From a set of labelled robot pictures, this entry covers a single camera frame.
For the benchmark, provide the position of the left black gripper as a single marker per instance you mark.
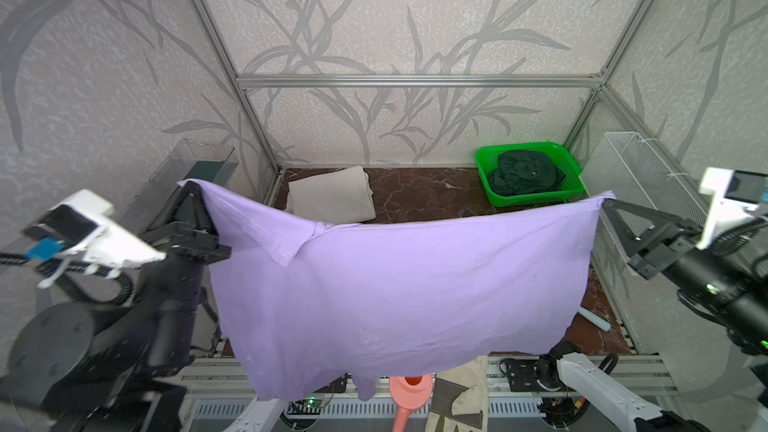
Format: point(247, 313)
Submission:
point(189, 241)

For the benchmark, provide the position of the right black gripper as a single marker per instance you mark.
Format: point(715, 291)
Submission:
point(651, 249)

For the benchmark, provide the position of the purple t shirt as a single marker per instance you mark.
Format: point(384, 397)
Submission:
point(303, 303)

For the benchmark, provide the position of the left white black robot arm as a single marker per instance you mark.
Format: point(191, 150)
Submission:
point(103, 360)

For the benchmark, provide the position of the dark green t shirt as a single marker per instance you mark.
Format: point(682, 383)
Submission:
point(522, 172)

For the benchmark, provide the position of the folded white t shirt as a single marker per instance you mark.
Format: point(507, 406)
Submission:
point(340, 197)

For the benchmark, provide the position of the green plastic basket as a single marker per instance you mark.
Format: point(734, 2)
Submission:
point(486, 161)

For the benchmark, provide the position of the right wiring bundle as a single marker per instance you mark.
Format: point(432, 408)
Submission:
point(561, 411)

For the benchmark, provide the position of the green circuit board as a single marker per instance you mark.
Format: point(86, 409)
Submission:
point(313, 405)

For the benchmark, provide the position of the beige gardening glove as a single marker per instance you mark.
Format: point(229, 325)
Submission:
point(460, 398)

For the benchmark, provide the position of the pink watering can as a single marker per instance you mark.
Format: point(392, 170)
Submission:
point(409, 394)

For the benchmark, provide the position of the clear plastic wall shelf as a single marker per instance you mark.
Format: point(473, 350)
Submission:
point(188, 160)

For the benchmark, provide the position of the white wire mesh basket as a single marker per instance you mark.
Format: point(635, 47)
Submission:
point(625, 164)

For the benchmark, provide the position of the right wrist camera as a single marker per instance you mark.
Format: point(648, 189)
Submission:
point(737, 198)

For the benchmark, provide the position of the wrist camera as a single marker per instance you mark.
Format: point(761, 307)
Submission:
point(82, 224)
point(737, 198)

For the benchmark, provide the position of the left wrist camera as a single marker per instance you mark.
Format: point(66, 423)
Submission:
point(82, 224)

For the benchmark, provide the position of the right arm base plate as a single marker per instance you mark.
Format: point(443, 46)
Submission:
point(529, 375)

